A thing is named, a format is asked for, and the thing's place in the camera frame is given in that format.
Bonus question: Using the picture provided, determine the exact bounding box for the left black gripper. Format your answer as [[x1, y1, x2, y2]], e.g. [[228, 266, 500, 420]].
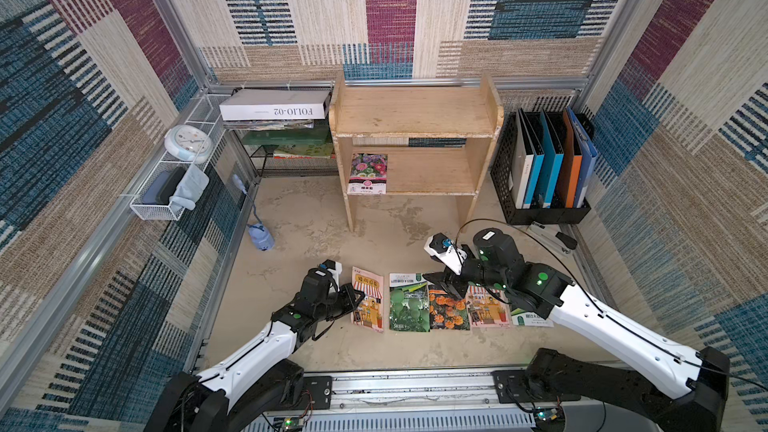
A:
[[312, 283, 365, 323]]

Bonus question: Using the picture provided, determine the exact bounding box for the orange marigold seed bag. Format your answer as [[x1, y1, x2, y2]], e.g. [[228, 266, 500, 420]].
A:
[[428, 288, 471, 331]]

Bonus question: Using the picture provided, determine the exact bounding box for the pink flower shop seed bag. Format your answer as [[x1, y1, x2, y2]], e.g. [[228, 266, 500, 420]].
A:
[[465, 286, 510, 328]]

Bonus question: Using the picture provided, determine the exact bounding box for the green melon seed bag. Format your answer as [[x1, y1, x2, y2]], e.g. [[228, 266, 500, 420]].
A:
[[389, 273, 430, 333], [510, 308, 554, 328]]

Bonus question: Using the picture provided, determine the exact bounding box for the purple flower seed bag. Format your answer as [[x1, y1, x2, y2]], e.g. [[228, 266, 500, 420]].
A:
[[347, 153, 388, 195]]

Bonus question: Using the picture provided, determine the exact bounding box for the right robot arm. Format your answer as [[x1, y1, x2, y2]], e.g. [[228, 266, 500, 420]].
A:
[[424, 228, 730, 431]]

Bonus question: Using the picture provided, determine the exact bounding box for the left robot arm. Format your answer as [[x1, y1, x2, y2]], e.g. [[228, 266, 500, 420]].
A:
[[144, 260, 365, 431]]

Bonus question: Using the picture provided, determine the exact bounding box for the wooden two-tier shelf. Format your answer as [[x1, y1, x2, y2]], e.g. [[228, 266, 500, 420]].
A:
[[328, 73, 504, 228]]

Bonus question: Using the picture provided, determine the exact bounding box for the grey stapler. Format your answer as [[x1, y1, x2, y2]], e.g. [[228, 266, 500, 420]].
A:
[[527, 222, 578, 255]]

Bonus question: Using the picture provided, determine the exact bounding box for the black file holder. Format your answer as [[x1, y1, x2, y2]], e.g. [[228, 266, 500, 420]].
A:
[[490, 107, 599, 225]]

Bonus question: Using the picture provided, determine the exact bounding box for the teal binder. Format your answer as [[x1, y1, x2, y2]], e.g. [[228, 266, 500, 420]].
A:
[[537, 112, 564, 208], [523, 113, 544, 209]]

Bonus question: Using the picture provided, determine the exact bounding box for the white binder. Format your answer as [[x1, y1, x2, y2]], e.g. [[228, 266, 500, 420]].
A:
[[511, 111, 534, 209]]

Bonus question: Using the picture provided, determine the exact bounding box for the orange binder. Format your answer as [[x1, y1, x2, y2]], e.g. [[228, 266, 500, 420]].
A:
[[558, 108, 582, 208]]

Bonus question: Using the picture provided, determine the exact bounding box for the green book on rack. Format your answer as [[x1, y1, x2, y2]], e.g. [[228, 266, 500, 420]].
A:
[[241, 128, 331, 147]]

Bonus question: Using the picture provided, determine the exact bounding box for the blue binder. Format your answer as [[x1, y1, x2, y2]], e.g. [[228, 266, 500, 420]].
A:
[[568, 108, 599, 208]]

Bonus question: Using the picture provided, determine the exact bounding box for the light blue cloth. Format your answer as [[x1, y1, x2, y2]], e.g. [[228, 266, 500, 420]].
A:
[[169, 164, 209, 214]]

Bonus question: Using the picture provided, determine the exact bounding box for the dark pouch in basket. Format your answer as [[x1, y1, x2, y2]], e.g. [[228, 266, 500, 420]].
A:
[[141, 167, 186, 205]]

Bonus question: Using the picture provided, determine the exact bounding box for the white round clock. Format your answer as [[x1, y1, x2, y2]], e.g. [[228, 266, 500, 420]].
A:
[[164, 124, 213, 164]]

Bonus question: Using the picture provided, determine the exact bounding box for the white folio box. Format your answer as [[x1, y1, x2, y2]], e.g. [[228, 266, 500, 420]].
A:
[[219, 89, 331, 121]]

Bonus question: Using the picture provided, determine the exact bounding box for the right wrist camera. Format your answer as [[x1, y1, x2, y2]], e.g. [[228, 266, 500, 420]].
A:
[[424, 233, 467, 275]]

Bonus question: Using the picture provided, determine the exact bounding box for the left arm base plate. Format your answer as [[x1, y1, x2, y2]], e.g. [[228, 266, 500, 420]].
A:
[[242, 375, 333, 412]]

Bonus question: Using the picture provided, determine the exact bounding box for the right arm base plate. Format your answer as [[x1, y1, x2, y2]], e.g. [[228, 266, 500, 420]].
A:
[[491, 369, 581, 404]]

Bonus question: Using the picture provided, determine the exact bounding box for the black wire rack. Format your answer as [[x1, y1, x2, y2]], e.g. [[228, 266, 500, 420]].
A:
[[219, 88, 336, 177]]

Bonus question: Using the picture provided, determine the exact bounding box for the white wire basket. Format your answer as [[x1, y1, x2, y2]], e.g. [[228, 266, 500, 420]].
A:
[[130, 94, 224, 221]]

